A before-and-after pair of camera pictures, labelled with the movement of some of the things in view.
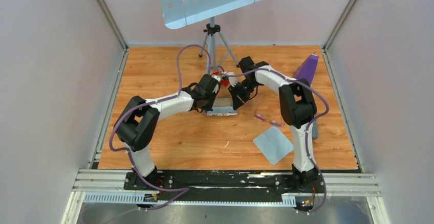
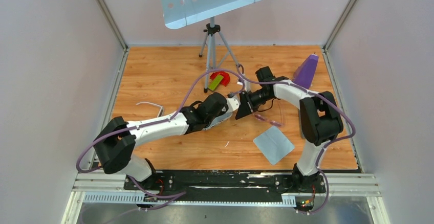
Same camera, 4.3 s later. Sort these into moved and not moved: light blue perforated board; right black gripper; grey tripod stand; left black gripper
Moved: left black gripper; right black gripper
Not moved: grey tripod stand; light blue perforated board
